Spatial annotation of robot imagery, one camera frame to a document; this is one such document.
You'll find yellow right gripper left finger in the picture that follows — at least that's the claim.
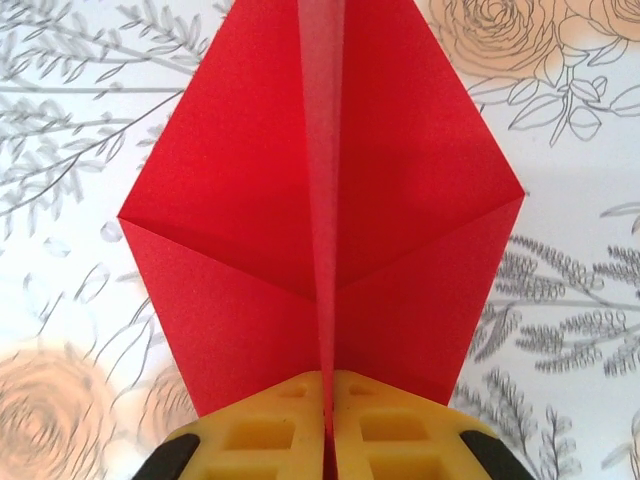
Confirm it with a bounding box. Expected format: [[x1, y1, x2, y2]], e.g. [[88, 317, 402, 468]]
[[134, 370, 326, 480]]

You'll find red square paper sheet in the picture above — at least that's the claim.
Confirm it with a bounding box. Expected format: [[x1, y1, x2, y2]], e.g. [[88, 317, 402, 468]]
[[118, 0, 527, 480]]

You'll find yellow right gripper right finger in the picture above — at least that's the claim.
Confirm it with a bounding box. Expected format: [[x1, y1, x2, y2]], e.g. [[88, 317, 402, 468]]
[[333, 370, 524, 480]]

